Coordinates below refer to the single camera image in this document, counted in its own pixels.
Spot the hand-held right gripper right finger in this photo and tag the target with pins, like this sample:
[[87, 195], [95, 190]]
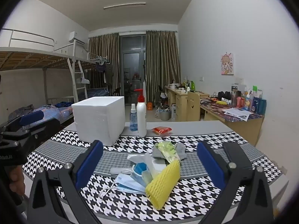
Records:
[[210, 165]]

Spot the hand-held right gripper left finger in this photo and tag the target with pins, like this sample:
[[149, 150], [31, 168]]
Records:
[[90, 165]]

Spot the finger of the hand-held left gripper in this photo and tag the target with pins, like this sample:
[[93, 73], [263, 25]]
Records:
[[31, 117], [46, 129]]

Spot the grey sock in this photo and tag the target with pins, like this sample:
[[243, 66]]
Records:
[[181, 152]]

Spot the blue green packet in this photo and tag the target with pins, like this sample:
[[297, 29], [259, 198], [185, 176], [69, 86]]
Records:
[[128, 183]]

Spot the green plastic bag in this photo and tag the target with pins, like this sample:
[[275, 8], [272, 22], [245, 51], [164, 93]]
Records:
[[168, 152]]

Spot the white foam box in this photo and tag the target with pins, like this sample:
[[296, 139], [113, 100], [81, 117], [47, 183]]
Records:
[[98, 119]]

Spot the yellow foam fruit net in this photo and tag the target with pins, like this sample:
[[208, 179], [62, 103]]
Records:
[[163, 184]]

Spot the dark blue face mask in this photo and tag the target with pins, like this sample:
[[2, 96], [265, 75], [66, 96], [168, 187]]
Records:
[[140, 168]]

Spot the white plastic wrapper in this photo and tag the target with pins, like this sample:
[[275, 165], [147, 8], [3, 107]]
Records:
[[157, 165]]

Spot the person's left hand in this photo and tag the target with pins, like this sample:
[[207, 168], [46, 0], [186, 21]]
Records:
[[17, 182]]

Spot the blue plaid quilt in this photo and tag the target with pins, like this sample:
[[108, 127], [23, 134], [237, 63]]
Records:
[[49, 112]]

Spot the houndstooth tablecloth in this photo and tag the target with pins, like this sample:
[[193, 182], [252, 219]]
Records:
[[210, 203]]

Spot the wooden desk with printed cover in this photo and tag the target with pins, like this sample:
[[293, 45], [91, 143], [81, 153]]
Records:
[[233, 128]]

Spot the printed paper sheets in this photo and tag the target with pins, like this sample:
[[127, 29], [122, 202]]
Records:
[[238, 113]]

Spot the red snack packet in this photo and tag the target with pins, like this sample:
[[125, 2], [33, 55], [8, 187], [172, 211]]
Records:
[[161, 130]]

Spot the white hanging pouch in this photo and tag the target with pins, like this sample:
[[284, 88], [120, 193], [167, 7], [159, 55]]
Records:
[[81, 79]]

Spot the blue spray bottle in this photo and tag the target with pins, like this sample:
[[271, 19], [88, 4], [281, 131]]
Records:
[[133, 121]]

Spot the wooden chair with smiley cutout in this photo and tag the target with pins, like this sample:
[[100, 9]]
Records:
[[193, 105]]

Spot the white carton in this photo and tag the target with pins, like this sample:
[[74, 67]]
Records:
[[174, 112]]

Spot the metal bucket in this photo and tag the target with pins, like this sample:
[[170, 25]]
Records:
[[163, 114]]

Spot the white pump bottle red nozzle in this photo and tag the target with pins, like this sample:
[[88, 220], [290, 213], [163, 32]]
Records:
[[141, 119]]

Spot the black bag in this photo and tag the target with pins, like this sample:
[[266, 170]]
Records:
[[224, 95]]

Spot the wooden desk with drawers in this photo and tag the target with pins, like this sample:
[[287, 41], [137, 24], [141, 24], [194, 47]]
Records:
[[178, 100]]

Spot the group of toiletry bottles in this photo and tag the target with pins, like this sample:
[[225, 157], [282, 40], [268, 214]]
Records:
[[252, 100]]

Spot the hanging dark clothes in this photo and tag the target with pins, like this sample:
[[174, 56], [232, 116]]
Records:
[[101, 66]]

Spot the orange container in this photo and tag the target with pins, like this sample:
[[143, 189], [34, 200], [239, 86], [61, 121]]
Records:
[[149, 106]]

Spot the white air conditioner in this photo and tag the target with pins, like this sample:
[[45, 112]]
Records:
[[76, 37]]

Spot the brown curtain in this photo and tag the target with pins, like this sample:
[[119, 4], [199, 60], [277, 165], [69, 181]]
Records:
[[162, 63], [104, 51]]

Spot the glass balcony door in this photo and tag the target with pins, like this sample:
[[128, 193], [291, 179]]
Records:
[[132, 63]]

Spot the ceiling tube light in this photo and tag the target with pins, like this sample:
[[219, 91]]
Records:
[[125, 5]]

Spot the cartoon wall poster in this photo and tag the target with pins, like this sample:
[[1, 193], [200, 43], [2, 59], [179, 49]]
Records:
[[227, 64]]

